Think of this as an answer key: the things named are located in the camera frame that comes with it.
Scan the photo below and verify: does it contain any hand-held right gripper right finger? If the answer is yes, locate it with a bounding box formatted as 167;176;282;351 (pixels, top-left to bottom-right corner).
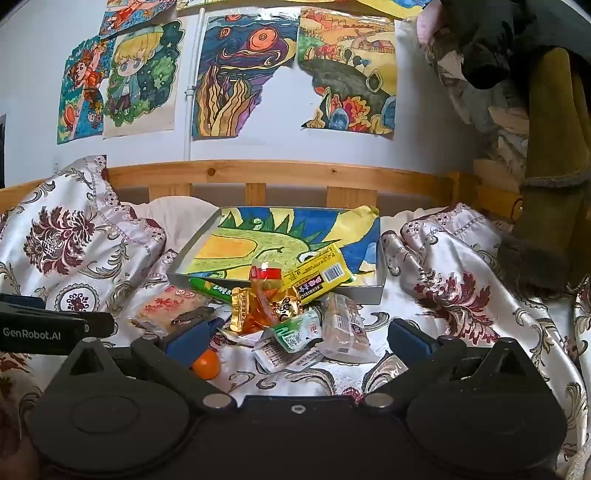
361;318;550;411

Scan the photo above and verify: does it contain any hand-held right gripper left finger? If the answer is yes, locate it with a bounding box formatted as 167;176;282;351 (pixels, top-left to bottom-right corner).
44;318;236;412

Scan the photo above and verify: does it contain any orange tangerine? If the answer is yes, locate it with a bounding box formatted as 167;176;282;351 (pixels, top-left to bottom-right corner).
191;349;222;380

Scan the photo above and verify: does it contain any clear rice cracker packet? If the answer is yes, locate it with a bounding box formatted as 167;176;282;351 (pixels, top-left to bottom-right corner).
128;285;214;337

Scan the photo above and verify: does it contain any green sausage stick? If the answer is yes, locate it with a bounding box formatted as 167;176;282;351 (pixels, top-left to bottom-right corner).
188;276;235;304

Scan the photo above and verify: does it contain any gold snack packet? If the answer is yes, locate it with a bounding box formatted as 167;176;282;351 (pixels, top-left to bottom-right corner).
230;286;259;334

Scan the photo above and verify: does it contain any clear packet of small cakes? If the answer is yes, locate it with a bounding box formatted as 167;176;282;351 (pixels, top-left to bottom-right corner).
318;292;378;364

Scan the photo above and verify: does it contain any white printed packet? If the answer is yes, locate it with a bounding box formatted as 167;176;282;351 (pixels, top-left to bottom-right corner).
252;336;325;374

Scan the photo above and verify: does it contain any red-topped orange snack packet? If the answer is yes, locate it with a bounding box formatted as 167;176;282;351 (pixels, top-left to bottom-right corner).
250;260;284;334

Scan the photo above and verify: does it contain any grey tray with colourful drawing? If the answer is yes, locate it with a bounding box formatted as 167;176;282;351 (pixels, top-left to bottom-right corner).
167;205;386;306

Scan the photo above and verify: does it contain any yellow snack packet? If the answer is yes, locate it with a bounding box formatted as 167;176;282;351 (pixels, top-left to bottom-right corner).
281;244;355;305

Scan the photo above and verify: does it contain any small brown cartoon packet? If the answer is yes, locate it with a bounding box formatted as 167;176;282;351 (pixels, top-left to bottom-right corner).
271;296;304;325

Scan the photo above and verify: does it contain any floral satin quilt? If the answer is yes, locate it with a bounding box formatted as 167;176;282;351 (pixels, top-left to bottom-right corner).
0;154;591;480

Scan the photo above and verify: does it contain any cream pillow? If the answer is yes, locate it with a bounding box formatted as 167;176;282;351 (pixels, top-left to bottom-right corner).
131;196;223;280

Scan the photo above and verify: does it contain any wooden bed headboard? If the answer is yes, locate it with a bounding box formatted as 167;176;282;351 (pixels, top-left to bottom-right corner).
0;158;525;215

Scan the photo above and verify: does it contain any floral hanging cloth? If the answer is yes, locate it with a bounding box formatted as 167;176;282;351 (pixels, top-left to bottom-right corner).
401;7;534;155

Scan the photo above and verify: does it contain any black hanging garment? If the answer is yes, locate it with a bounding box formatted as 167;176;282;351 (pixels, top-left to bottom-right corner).
436;0;591;90

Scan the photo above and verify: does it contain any basketball child wall drawing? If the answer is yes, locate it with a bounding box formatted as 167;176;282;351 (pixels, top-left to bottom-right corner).
57;36;117;145

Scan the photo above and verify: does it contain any white wall pipe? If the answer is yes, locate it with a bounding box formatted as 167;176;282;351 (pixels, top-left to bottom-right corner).
184;8;207;163

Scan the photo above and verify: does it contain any landscape wall drawing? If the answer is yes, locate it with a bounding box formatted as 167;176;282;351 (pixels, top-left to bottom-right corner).
297;6;399;140

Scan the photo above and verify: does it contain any orange figure wall drawing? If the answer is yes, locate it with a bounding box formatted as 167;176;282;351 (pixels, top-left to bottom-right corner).
98;0;179;38

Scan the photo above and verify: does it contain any yellow wall drawing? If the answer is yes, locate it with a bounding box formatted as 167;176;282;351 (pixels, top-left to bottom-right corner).
360;0;437;20

